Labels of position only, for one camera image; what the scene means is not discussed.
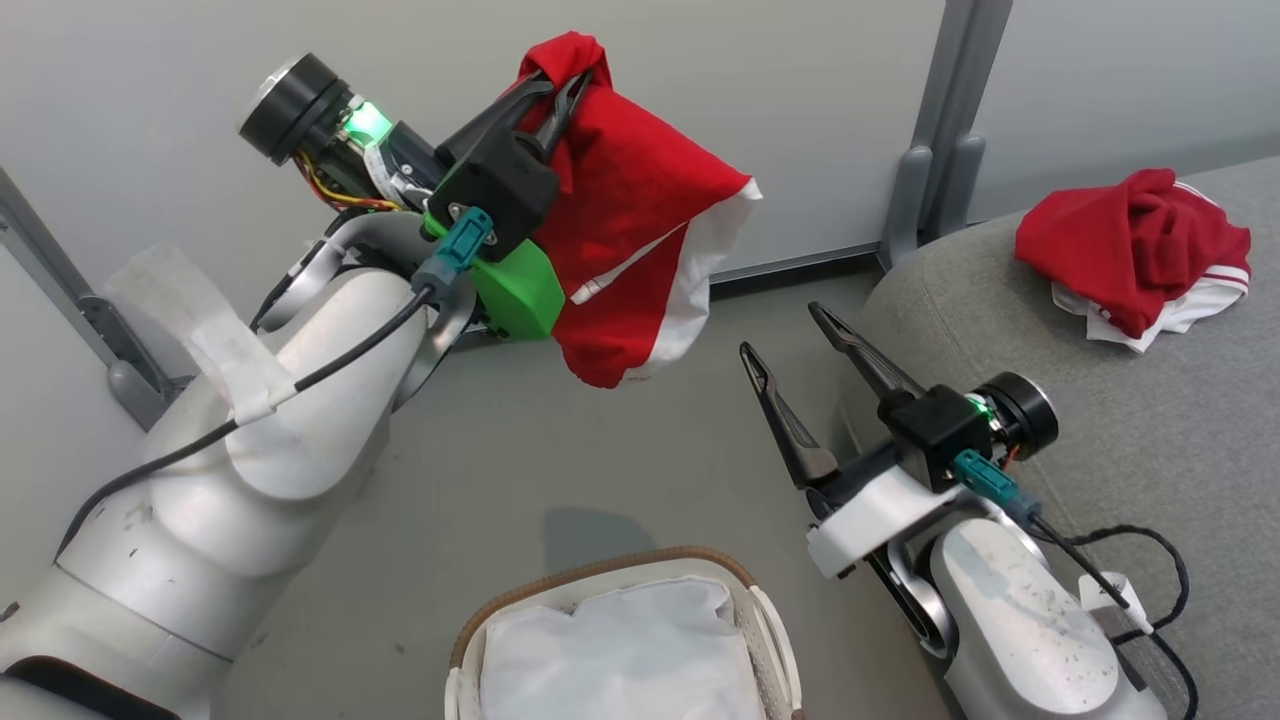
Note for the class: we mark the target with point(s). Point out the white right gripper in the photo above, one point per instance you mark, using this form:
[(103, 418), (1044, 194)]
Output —
[(880, 510)]

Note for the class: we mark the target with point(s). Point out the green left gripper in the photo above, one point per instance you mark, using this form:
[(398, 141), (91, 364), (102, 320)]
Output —
[(520, 290)]

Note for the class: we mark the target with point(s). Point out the red shorts white trim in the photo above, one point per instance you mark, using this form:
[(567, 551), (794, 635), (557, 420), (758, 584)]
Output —
[(630, 220)]

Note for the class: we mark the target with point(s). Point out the red basketball jersey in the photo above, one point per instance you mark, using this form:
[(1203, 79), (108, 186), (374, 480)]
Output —
[(1130, 240)]

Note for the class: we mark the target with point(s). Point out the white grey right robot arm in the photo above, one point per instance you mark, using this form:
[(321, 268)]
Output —
[(1020, 620)]

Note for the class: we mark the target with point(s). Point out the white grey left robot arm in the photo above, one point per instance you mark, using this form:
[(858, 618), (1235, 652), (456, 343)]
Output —
[(220, 520)]

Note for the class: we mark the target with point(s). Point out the grey fabric sofa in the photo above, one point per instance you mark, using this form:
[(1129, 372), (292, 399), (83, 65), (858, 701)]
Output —
[(1150, 440)]

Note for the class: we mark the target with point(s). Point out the white laundry basket brown rim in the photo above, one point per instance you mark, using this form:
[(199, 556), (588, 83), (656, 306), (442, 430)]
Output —
[(770, 640)]

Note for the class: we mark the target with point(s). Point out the white cloth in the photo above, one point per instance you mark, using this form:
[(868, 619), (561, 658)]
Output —
[(620, 650)]

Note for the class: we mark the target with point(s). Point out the white tape strip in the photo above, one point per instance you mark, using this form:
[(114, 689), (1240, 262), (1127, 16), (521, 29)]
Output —
[(215, 340)]

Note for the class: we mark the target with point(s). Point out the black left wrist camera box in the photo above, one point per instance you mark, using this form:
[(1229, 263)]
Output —
[(505, 190)]

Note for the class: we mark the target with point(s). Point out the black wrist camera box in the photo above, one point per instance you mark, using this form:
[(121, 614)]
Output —
[(935, 435), (505, 190)]

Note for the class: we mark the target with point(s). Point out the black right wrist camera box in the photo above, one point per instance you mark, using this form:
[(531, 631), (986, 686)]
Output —
[(935, 435)]

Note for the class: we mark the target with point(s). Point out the grey partition bottom rail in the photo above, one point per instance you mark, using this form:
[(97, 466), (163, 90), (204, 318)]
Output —
[(790, 265)]

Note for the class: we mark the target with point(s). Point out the grey double partition post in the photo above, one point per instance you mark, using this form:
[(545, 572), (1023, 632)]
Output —
[(940, 130)]

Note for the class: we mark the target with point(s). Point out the grey partition foot bracket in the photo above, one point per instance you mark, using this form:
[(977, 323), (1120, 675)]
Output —
[(140, 390)]

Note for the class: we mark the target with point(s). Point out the grey slanted partition post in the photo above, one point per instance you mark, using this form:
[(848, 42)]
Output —
[(50, 275)]

